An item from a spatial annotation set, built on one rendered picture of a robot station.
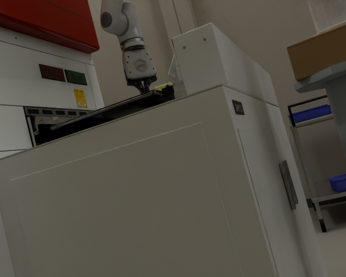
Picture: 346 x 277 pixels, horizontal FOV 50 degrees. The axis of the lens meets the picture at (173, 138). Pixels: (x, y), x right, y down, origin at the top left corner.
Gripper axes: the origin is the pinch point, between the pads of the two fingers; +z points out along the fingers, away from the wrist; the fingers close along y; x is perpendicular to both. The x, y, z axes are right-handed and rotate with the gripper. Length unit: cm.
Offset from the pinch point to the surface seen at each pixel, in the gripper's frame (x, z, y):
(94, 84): 27.8, -13.5, -10.3
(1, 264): -17, 38, -52
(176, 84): -27.6, 4.9, -0.4
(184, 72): -47.1, 7.1, -6.3
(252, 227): -56, 41, -5
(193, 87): -47.8, 10.7, -5.6
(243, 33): 182, -81, 175
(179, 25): 217, -111, 128
